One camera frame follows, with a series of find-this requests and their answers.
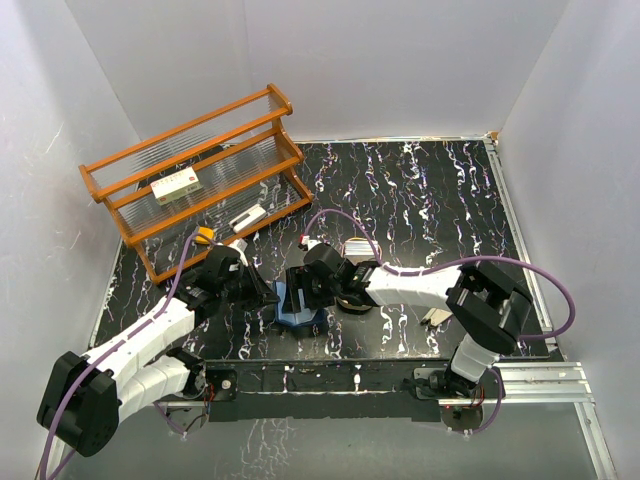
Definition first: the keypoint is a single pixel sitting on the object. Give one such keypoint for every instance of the white red small box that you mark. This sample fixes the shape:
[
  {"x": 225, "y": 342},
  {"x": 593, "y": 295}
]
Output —
[{"x": 175, "y": 186}]

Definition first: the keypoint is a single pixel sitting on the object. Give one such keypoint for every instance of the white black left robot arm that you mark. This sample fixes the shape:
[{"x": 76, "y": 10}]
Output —
[{"x": 87, "y": 396}]

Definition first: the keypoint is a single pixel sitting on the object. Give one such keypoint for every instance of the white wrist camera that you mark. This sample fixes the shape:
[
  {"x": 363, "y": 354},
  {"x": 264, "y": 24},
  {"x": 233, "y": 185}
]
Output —
[
  {"x": 239, "y": 245},
  {"x": 307, "y": 243}
]

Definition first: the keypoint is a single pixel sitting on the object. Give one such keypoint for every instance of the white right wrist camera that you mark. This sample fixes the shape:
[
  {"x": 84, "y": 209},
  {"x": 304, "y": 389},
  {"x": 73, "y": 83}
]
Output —
[{"x": 307, "y": 243}]

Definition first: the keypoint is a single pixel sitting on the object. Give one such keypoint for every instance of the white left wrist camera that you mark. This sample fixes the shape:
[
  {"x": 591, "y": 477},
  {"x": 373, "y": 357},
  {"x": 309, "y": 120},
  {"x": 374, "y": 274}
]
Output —
[{"x": 239, "y": 245}]

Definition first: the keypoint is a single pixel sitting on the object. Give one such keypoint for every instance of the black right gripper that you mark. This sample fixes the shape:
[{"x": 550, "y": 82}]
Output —
[{"x": 298, "y": 278}]

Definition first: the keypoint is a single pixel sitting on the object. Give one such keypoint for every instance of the white black small device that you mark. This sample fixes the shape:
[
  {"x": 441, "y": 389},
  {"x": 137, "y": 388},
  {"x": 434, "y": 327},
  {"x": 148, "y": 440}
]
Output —
[{"x": 249, "y": 217}]

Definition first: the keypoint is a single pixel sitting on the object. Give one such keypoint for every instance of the beige oval card tray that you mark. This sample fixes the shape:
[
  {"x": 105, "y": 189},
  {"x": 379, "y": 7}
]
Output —
[{"x": 354, "y": 305}]

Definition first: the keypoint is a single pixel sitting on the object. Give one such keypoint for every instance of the blue leather card holder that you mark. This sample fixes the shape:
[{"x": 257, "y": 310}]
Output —
[{"x": 296, "y": 321}]

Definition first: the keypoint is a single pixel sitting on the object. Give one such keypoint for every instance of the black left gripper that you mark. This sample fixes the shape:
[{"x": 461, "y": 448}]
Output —
[{"x": 261, "y": 294}]

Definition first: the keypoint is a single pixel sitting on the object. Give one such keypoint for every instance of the orange wooden shelf rack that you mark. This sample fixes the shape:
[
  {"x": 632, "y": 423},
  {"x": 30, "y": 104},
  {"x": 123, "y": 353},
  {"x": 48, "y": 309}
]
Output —
[{"x": 241, "y": 154}]

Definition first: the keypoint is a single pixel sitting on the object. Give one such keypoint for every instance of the stack of credit cards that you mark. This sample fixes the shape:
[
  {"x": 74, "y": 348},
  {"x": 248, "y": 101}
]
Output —
[{"x": 359, "y": 249}]

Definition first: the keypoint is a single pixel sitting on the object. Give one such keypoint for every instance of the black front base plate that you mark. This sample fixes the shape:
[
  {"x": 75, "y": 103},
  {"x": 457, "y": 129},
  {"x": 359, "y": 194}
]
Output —
[{"x": 316, "y": 389}]

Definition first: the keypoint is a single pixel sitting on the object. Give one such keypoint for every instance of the orange yellow small object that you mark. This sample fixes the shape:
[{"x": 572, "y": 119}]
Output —
[{"x": 204, "y": 236}]

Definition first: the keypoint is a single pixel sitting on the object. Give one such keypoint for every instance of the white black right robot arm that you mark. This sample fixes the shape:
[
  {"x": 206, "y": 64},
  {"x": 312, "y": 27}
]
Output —
[{"x": 491, "y": 306}]

